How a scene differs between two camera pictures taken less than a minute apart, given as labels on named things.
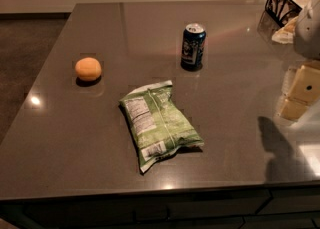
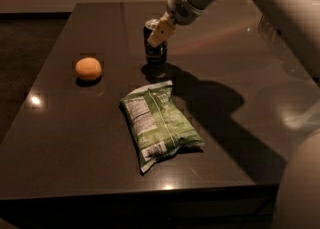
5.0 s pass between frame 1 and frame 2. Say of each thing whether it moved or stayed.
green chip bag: stayed
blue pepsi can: moved
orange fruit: stayed
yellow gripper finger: moved
